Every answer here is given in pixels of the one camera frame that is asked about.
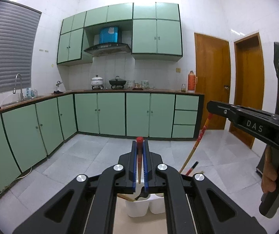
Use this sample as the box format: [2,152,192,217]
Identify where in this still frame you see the black range hood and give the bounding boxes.
[84,43,132,57]

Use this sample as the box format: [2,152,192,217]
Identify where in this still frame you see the grey window blind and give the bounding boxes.
[0,0,42,98]

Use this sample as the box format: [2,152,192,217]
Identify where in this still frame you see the blue film-covered hood box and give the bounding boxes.
[99,26,119,45]

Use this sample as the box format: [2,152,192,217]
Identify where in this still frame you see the green base cabinets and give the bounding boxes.
[0,90,204,209]

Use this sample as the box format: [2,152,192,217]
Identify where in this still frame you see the white plastic cup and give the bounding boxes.
[149,194,166,214]
[125,193,151,218]

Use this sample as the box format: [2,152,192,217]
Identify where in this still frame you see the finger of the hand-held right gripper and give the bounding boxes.
[206,100,243,125]

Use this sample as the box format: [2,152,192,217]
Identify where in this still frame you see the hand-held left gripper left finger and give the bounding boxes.
[12,140,138,234]

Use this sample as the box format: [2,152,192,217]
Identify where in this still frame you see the red-ended ribbed wooden chopstick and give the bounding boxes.
[136,137,144,185]

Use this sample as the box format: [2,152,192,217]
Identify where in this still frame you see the orange thermos flask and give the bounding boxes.
[187,70,198,93]

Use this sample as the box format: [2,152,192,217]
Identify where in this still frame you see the person's right hand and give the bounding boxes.
[261,147,279,194]

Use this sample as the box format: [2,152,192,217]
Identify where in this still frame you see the wooden door with handle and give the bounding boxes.
[194,32,231,130]

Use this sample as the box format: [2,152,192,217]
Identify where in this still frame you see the plain wooden door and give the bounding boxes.
[228,32,265,149]

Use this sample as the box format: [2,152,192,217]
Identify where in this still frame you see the steel kitchen sink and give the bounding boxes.
[0,95,45,107]

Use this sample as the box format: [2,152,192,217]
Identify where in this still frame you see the steel sink faucet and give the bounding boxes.
[13,74,24,101]

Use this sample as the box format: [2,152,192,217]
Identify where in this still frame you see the floor cable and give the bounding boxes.
[12,167,34,181]

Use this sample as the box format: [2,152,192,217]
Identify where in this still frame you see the white lidded pot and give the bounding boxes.
[91,75,104,89]

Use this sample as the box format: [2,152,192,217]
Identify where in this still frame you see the light wood red-patterned chopstick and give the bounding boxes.
[179,113,214,175]

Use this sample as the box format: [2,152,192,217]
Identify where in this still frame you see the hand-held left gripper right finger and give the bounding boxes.
[143,140,267,234]

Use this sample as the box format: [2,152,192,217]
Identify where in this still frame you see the green wall cabinets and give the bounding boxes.
[57,2,182,66]

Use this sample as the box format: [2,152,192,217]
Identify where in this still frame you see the dark spoon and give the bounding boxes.
[134,186,148,201]

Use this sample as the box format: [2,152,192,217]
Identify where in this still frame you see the black lidded pot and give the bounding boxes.
[109,76,127,89]

